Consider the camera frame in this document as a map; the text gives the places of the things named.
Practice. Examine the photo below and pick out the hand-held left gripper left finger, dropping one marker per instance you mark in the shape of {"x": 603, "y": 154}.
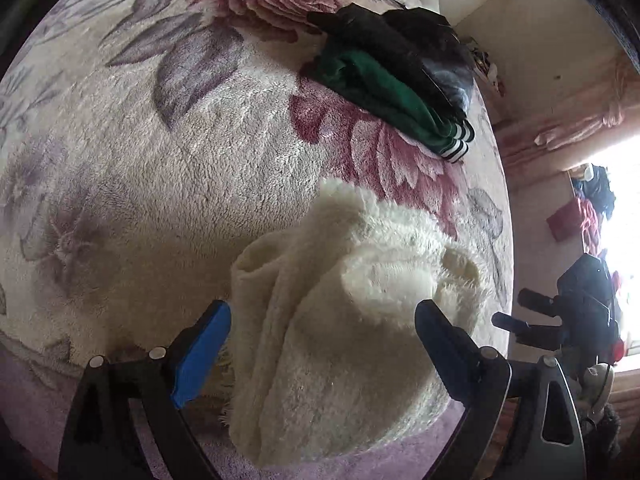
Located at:
{"x": 200, "y": 355}

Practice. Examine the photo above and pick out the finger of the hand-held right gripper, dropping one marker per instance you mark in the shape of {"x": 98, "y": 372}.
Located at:
{"x": 520, "y": 329}
{"x": 535, "y": 302}

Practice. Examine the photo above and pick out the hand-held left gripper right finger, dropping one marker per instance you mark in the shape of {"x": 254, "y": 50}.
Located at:
{"x": 440, "y": 355}

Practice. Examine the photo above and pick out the white tweed jacket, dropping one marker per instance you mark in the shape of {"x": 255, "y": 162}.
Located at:
{"x": 340, "y": 350}

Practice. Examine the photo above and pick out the folded black jacket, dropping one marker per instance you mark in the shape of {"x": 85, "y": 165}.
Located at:
{"x": 400, "y": 45}

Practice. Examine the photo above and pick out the pile of mixed clothes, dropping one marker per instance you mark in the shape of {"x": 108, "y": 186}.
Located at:
{"x": 597, "y": 195}

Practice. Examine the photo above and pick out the white window bench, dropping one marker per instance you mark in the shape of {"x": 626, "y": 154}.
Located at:
{"x": 537, "y": 265}

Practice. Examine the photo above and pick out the folded green striped garment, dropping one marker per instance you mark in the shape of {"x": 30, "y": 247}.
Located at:
{"x": 380, "y": 85}

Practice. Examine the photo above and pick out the window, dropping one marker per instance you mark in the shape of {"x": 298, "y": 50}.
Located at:
{"x": 625, "y": 210}

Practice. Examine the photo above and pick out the pink tied curtain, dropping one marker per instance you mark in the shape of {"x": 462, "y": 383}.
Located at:
{"x": 575, "y": 125}

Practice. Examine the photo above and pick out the floral plush blanket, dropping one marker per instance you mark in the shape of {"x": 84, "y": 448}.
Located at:
{"x": 60, "y": 420}
{"x": 150, "y": 185}

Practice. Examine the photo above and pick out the red knitted garment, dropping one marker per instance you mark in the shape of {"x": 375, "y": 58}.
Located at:
{"x": 570, "y": 220}

